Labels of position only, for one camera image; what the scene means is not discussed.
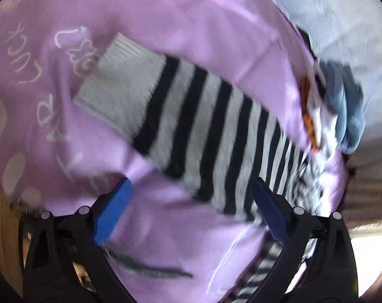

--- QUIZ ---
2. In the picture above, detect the black white striped sweater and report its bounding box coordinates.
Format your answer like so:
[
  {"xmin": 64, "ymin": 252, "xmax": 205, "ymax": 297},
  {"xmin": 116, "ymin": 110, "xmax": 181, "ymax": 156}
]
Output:
[{"xmin": 74, "ymin": 35, "xmax": 323, "ymax": 302}]

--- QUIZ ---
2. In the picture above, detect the purple printed bed sheet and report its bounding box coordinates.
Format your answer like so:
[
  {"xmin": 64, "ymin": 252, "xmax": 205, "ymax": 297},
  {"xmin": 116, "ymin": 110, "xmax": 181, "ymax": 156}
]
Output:
[{"xmin": 0, "ymin": 0, "xmax": 352, "ymax": 302}]

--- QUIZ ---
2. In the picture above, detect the white folded garment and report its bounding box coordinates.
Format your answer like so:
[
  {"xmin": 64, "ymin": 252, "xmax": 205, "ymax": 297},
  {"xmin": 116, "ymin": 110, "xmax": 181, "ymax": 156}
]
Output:
[{"xmin": 316, "ymin": 104, "xmax": 338, "ymax": 163}]

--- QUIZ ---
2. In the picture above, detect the blue fleece folded garment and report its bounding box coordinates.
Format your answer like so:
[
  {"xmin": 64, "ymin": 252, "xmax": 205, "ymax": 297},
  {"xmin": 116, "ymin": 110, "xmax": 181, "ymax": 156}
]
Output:
[{"xmin": 319, "ymin": 60, "xmax": 366, "ymax": 155}]

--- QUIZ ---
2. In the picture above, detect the orange folded garment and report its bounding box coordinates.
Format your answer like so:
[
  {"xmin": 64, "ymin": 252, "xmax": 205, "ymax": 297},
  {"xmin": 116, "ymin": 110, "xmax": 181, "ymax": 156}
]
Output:
[{"xmin": 299, "ymin": 76, "xmax": 321, "ymax": 152}]

